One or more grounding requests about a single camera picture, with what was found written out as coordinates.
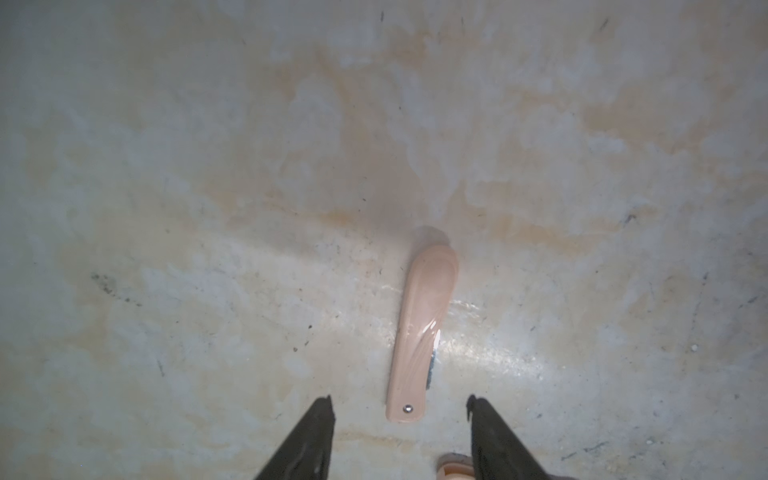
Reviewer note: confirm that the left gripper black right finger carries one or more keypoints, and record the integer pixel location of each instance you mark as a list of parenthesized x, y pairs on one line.
[(497, 453)]

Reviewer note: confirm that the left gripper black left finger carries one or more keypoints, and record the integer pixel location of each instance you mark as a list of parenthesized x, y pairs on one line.
[(305, 454)]

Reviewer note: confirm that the pink fruit knife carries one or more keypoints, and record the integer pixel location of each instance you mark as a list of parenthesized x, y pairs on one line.
[(429, 287), (454, 466)]

